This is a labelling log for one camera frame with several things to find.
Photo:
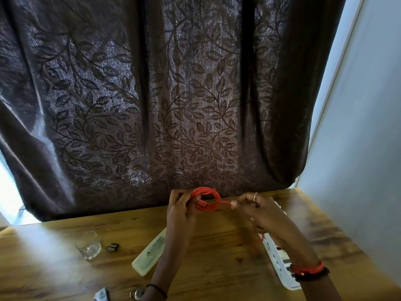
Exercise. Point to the red wristband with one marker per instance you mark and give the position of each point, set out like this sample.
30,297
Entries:
308,270

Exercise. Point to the clear drinking glass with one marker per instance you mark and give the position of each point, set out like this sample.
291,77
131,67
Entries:
89,246

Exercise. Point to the person's left hand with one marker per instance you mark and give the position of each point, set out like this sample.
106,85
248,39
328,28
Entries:
180,216

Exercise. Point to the person's left forearm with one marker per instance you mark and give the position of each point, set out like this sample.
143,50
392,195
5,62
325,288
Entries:
166,272

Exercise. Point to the person's right forearm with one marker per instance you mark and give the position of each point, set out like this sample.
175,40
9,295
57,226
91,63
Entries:
319,291

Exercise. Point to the black thread wristband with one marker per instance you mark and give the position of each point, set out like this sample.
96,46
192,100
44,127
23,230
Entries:
158,289

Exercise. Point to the person's right hand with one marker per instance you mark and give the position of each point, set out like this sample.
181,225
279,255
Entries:
269,219

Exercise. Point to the pale green plastic case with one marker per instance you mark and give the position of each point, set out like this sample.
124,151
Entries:
148,257

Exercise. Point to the small round silver object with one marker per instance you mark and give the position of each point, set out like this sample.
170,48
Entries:
138,294

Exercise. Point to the white and blue eraser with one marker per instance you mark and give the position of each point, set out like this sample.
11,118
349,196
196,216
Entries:
101,295

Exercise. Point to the brown leaf-patterned curtain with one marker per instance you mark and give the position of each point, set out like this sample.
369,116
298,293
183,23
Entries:
172,90

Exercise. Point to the small dark metal clip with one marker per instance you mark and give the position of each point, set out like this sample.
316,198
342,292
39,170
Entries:
112,247

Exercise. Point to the white plastic slotted basket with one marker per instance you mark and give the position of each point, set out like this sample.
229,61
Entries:
275,257

